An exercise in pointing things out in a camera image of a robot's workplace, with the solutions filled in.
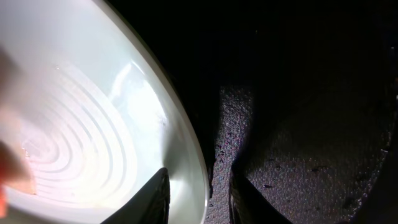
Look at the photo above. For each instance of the black round tray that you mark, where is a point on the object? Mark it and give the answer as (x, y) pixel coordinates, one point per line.
(300, 97)

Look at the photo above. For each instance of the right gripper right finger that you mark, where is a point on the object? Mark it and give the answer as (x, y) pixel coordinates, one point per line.
(248, 206)

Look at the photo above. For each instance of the green and yellow sponge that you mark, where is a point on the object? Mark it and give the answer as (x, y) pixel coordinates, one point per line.
(15, 171)

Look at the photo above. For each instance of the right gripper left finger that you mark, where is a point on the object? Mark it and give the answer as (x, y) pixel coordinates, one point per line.
(150, 205)

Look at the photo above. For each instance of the light blue plate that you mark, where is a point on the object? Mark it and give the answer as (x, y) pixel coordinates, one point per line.
(96, 116)

